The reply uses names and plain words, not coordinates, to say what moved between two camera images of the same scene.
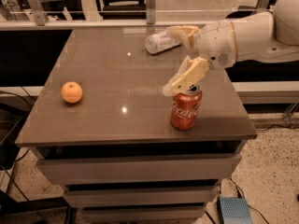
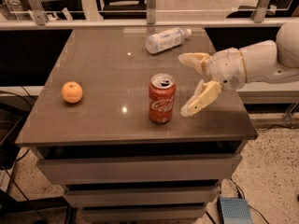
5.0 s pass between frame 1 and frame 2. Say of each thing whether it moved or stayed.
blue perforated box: stayed
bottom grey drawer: stayed
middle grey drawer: stayed
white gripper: moved
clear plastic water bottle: stayed
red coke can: moved
